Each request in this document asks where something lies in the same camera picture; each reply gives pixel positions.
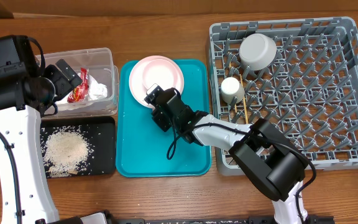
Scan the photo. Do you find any clear plastic bin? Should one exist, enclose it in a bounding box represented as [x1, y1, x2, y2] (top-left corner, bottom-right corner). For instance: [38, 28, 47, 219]
[44, 47, 119, 119]

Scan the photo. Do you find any grey dishwasher rack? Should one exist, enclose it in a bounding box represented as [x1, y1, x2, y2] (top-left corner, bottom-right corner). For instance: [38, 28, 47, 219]
[208, 17, 358, 170]

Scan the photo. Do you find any cream paper cup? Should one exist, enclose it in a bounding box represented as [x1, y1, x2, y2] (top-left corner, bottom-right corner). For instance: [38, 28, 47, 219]
[221, 77, 245, 104]

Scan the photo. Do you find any teal serving tray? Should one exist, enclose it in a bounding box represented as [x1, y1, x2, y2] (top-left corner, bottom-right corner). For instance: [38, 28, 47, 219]
[116, 60, 212, 177]

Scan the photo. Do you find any black plastic tray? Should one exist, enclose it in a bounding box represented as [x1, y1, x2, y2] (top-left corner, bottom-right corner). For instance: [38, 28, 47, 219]
[40, 116, 116, 177]

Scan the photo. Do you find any wooden chopstick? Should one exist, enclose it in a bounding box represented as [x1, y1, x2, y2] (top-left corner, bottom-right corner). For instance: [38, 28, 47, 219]
[239, 74, 249, 124]
[228, 60, 238, 113]

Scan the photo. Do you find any white rice pile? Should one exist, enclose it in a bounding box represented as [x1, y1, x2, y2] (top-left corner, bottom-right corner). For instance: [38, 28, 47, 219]
[40, 126, 94, 178]

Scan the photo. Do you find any red snack wrapper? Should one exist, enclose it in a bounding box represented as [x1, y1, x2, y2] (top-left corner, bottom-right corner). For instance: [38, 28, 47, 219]
[67, 68, 89, 103]

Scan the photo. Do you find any pink bowl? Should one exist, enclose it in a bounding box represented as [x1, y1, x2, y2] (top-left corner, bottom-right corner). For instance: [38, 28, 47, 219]
[142, 59, 184, 93]

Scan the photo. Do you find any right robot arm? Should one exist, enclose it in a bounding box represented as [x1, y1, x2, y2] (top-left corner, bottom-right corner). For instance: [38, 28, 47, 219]
[152, 103, 311, 223]

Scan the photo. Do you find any white napkin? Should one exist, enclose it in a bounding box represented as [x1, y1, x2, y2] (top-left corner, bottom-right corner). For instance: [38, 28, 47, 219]
[57, 74, 108, 105]

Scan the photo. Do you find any grey bowl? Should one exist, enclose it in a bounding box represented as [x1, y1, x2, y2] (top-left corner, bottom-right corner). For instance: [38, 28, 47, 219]
[239, 33, 277, 70]

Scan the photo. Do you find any cardboard box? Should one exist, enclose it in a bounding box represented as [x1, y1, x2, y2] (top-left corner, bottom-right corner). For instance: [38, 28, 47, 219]
[0, 0, 358, 18]

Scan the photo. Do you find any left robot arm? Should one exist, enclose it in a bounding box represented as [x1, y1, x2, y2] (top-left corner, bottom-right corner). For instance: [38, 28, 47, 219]
[0, 60, 81, 223]

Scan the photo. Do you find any pink plate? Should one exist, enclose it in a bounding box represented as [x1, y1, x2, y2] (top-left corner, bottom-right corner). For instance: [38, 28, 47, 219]
[129, 55, 175, 109]

